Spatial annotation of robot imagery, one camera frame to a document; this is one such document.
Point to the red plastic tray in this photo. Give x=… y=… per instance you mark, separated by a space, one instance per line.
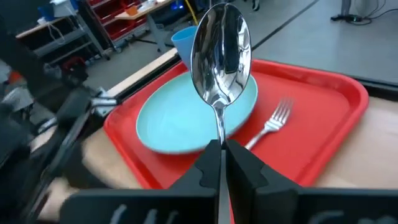
x=311 y=130

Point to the shelf with red bins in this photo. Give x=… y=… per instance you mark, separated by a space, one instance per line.
x=118 y=21

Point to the wooden top workbench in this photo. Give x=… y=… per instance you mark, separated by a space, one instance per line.
x=146 y=11

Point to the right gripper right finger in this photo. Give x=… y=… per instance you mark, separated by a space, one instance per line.
x=273 y=205

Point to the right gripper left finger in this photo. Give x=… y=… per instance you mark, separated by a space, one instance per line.
x=192 y=199

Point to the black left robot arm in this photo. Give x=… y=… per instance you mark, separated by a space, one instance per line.
x=18 y=62

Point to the blue plastic cup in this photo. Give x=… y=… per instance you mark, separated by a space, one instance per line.
x=183 y=43

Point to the teal round plate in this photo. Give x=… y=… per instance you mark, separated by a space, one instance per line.
x=174 y=124

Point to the grey metal shelf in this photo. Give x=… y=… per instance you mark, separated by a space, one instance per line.
x=62 y=37

